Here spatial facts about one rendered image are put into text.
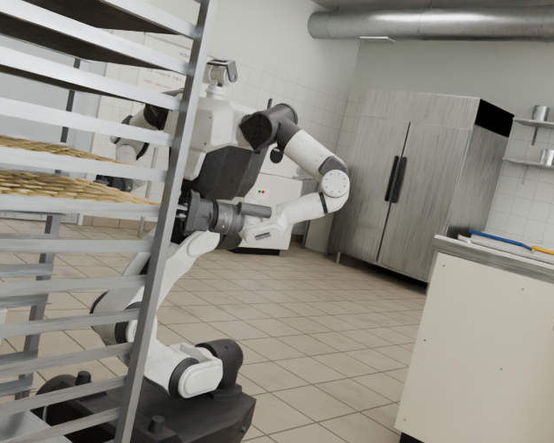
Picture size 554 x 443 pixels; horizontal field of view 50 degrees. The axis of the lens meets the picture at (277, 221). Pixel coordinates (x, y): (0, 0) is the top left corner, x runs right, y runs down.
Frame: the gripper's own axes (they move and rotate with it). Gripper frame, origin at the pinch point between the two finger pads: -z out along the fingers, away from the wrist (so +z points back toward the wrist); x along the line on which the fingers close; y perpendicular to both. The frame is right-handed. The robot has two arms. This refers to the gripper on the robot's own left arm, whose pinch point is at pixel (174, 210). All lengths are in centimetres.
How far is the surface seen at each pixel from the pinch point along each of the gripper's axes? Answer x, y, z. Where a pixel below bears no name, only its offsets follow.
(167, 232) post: -4.4, 11.3, -3.9
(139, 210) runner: 0.2, 12.7, -12.2
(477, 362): -39, -5, 129
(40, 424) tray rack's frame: -72, -18, -22
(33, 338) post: -49, -27, -27
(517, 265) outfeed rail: 0, -2, 132
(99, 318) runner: -26.7, 15.6, -17.1
